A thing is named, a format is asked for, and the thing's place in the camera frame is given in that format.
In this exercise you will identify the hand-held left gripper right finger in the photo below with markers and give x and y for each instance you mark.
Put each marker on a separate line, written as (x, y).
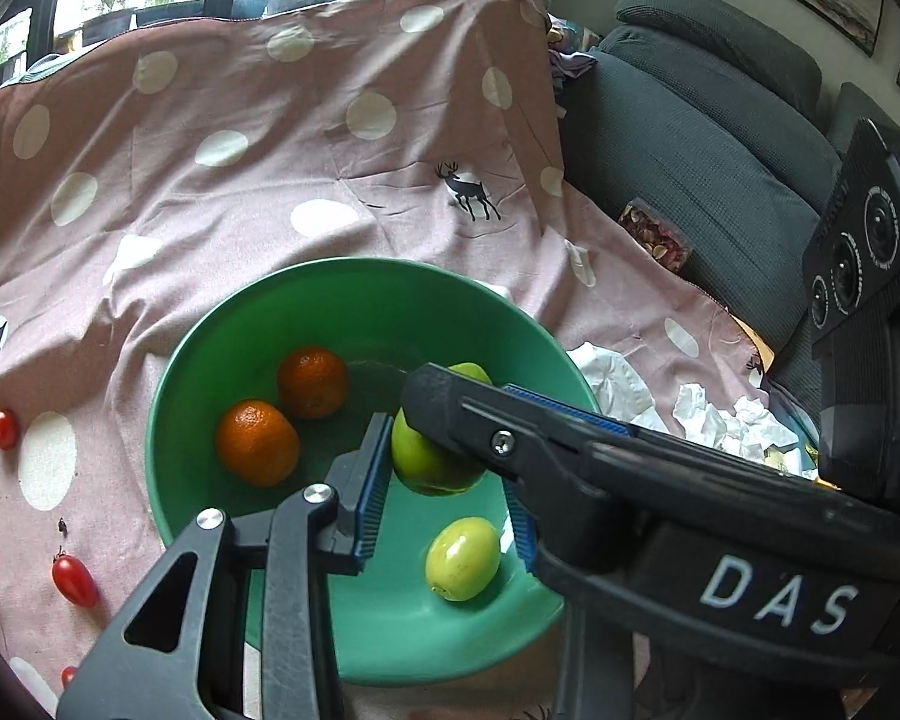
(523, 536)

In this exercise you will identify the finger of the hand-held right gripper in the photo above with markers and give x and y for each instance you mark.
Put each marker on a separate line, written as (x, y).
(480, 427)

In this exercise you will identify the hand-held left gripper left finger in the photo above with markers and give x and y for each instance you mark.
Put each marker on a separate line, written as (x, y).
(364, 510)

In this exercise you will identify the large green apple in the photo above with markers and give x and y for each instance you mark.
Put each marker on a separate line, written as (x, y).
(427, 461)

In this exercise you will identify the small green apple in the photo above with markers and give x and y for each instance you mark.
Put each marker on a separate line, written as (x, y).
(461, 559)

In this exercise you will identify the orange mandarin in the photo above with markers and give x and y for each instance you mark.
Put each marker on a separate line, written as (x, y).
(313, 382)
(257, 442)

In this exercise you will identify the green plastic bowl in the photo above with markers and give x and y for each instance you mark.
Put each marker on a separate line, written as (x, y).
(330, 300)

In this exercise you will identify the crumpled white tissue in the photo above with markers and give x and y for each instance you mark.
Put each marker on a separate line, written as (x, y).
(757, 424)
(611, 382)
(697, 409)

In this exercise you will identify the clear snack bag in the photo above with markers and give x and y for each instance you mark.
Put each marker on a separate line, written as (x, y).
(656, 236)

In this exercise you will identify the red cherry tomato lower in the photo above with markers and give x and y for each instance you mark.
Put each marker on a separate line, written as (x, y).
(73, 579)

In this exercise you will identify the pink polka dot blanket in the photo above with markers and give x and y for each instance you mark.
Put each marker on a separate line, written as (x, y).
(270, 187)

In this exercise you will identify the small red cherry tomato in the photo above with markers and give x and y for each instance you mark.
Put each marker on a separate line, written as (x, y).
(4, 429)
(68, 676)

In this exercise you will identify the grey sofa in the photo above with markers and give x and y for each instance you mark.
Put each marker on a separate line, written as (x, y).
(705, 127)

